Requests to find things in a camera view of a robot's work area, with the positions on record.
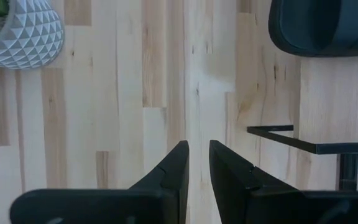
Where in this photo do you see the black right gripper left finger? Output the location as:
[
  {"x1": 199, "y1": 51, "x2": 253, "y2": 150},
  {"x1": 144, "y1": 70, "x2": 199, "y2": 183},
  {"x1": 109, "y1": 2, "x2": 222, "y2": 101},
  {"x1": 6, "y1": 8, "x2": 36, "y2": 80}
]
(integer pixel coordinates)
[{"x1": 9, "y1": 140, "x2": 190, "y2": 224}]

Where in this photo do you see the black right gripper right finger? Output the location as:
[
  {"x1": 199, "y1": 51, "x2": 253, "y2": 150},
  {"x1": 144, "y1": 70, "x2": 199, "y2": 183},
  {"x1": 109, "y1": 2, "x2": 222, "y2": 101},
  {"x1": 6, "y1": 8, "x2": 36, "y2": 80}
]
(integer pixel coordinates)
[{"x1": 209, "y1": 139, "x2": 358, "y2": 224}]

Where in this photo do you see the black slide sandal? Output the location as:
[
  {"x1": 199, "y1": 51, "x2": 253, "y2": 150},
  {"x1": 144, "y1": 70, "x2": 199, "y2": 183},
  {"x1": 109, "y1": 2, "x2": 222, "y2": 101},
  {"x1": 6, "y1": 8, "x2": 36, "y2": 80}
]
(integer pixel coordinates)
[{"x1": 268, "y1": 0, "x2": 358, "y2": 58}]

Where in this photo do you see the white geometric concrete planter pot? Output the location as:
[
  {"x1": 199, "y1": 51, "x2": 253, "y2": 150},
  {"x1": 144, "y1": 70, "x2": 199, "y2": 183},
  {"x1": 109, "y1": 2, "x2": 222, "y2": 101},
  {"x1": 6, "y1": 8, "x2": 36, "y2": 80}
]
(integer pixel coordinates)
[{"x1": 0, "y1": 0, "x2": 65, "y2": 70}]

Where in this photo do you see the wooden shelf with black frame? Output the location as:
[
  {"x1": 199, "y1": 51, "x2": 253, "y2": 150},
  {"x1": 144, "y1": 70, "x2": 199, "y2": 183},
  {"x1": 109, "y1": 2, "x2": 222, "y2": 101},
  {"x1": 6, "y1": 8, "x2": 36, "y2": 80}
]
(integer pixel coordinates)
[{"x1": 246, "y1": 57, "x2": 358, "y2": 191}]

